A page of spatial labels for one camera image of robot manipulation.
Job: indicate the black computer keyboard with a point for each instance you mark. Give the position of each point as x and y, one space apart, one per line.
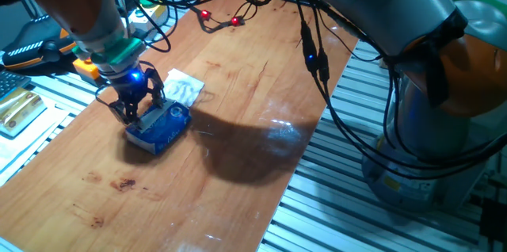
12 83

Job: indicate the blue tissue pack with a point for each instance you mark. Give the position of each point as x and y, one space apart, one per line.
166 129

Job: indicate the grey box small green button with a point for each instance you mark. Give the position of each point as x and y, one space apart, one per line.
140 26

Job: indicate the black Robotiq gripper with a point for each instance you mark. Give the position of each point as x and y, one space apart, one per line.
130 83

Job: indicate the green mushroom button yellow base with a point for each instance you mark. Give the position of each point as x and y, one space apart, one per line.
158 10

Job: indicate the yellow emergency stop box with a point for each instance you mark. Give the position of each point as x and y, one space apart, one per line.
85 70

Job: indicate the golden snack packet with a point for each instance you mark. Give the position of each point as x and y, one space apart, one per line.
20 111

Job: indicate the glossy wooden board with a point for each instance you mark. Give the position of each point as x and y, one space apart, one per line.
198 204

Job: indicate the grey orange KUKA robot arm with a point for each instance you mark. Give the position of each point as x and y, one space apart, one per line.
396 10

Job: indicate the orange black teach pendant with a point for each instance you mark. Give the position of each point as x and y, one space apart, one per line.
31 48

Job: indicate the white paper sheets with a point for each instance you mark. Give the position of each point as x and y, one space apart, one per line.
24 149

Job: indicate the flat white loose napkin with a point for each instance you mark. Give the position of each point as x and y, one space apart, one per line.
184 87

